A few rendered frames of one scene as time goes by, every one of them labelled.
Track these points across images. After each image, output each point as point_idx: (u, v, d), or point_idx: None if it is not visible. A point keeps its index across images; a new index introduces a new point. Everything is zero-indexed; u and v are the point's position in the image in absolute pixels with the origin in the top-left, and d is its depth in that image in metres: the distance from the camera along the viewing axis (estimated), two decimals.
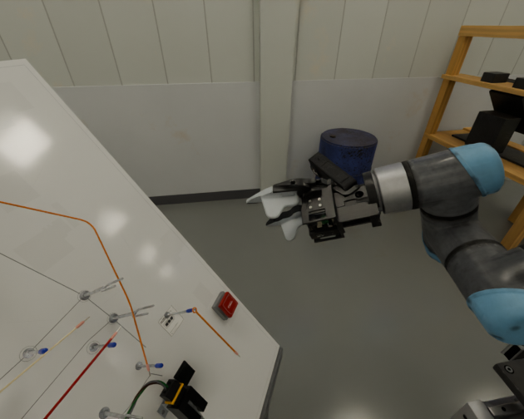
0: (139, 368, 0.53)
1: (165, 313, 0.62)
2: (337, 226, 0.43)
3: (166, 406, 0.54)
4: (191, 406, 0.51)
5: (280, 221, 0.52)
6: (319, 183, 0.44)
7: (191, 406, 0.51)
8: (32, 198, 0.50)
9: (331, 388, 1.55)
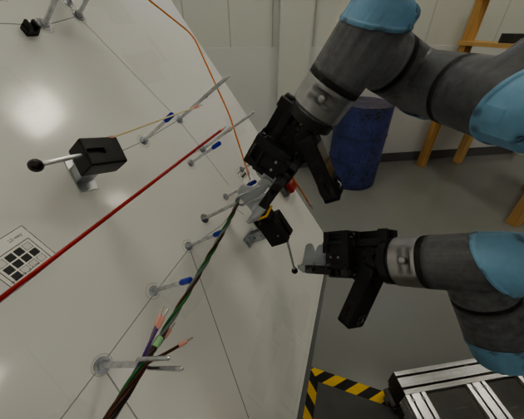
0: (226, 197, 0.55)
1: (240, 166, 0.64)
2: (266, 135, 0.42)
3: (252, 235, 0.56)
4: (281, 224, 0.53)
5: (254, 209, 0.46)
6: None
7: (281, 225, 0.53)
8: (131, 22, 0.52)
9: (359, 327, 1.58)
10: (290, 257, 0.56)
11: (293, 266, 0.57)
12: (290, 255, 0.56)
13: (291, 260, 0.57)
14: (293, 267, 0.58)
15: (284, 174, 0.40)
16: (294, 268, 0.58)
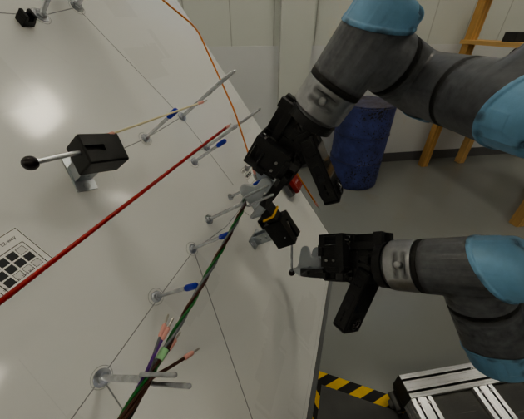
0: (231, 197, 0.53)
1: (245, 165, 0.62)
2: (266, 135, 0.41)
3: (257, 237, 0.54)
4: (289, 226, 0.51)
5: (257, 205, 0.47)
6: None
7: (289, 227, 0.51)
8: (132, 16, 0.50)
9: (363, 329, 1.56)
10: (291, 259, 0.55)
11: (291, 268, 0.56)
12: (291, 258, 0.55)
13: (291, 262, 0.55)
14: (290, 268, 0.56)
15: (282, 178, 0.40)
16: (292, 271, 0.56)
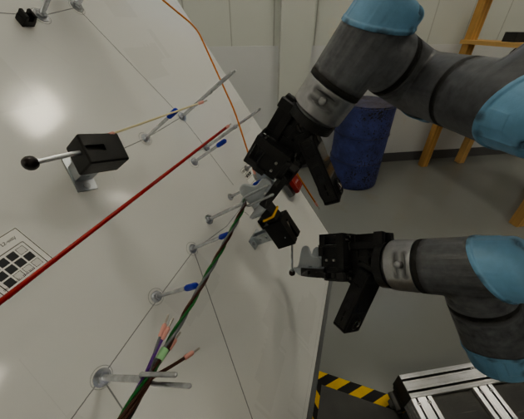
0: (231, 197, 0.53)
1: (245, 165, 0.62)
2: (266, 135, 0.41)
3: (257, 237, 0.54)
4: (289, 226, 0.51)
5: (257, 205, 0.47)
6: None
7: (289, 227, 0.51)
8: (132, 16, 0.50)
9: (363, 329, 1.56)
10: (291, 259, 0.55)
11: (292, 268, 0.56)
12: (291, 258, 0.55)
13: (291, 263, 0.55)
14: (291, 268, 0.56)
15: (283, 178, 0.40)
16: (292, 271, 0.56)
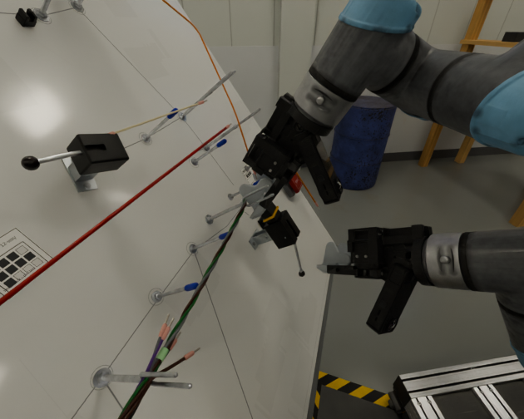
0: (231, 197, 0.53)
1: (245, 165, 0.62)
2: (265, 135, 0.41)
3: (258, 237, 0.54)
4: (289, 226, 0.51)
5: (257, 206, 0.47)
6: None
7: (289, 226, 0.51)
8: (132, 16, 0.50)
9: (363, 329, 1.56)
10: (298, 259, 0.54)
11: (300, 268, 0.55)
12: (297, 258, 0.54)
13: (299, 263, 0.55)
14: (299, 269, 0.56)
15: (282, 177, 0.40)
16: (301, 271, 0.55)
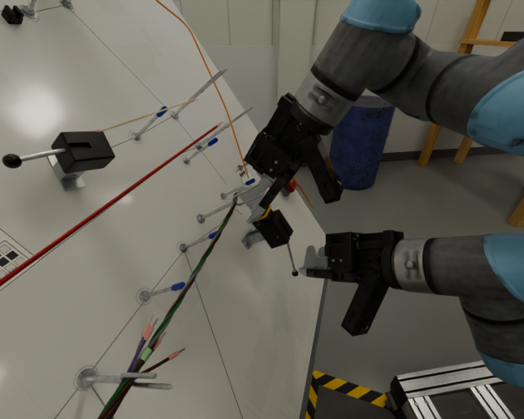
0: (224, 197, 0.53)
1: (239, 165, 0.62)
2: (266, 135, 0.42)
3: (250, 236, 0.54)
4: (281, 225, 0.51)
5: (254, 209, 0.46)
6: None
7: (281, 225, 0.51)
8: (124, 13, 0.49)
9: None
10: (291, 259, 0.54)
11: (294, 268, 0.55)
12: (290, 258, 0.54)
13: (291, 263, 0.54)
14: (293, 269, 0.55)
15: (284, 174, 0.40)
16: (294, 271, 0.55)
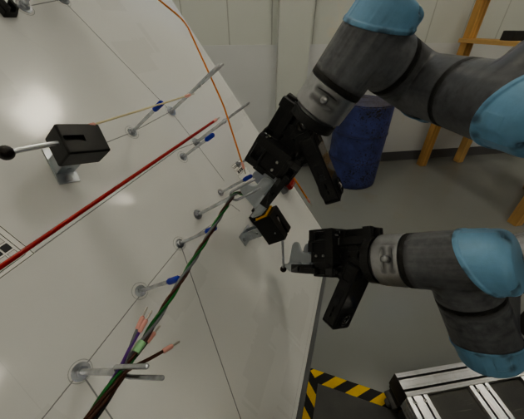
0: (221, 193, 0.53)
1: (236, 161, 0.62)
2: (267, 135, 0.42)
3: (248, 233, 0.54)
4: (279, 222, 0.50)
5: (258, 204, 0.48)
6: None
7: (279, 222, 0.50)
8: (121, 9, 0.49)
9: (359, 328, 1.55)
10: (282, 255, 0.54)
11: (283, 264, 0.56)
12: (282, 253, 0.54)
13: (282, 258, 0.55)
14: (282, 265, 0.56)
15: (283, 177, 0.40)
16: (284, 267, 0.56)
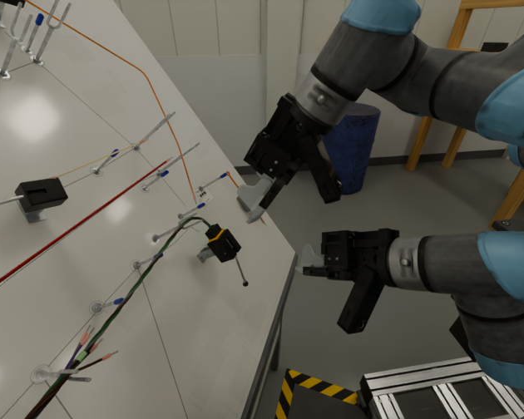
0: (180, 217, 0.61)
1: (200, 186, 0.69)
2: (266, 135, 0.42)
3: (205, 252, 0.61)
4: (229, 243, 0.58)
5: (254, 209, 0.46)
6: None
7: (229, 244, 0.58)
8: (91, 60, 0.57)
9: (338, 331, 1.63)
10: (240, 272, 0.62)
11: (244, 279, 0.63)
12: (239, 270, 0.61)
13: (241, 274, 0.62)
14: (243, 280, 0.63)
15: (284, 174, 0.40)
16: (244, 282, 0.63)
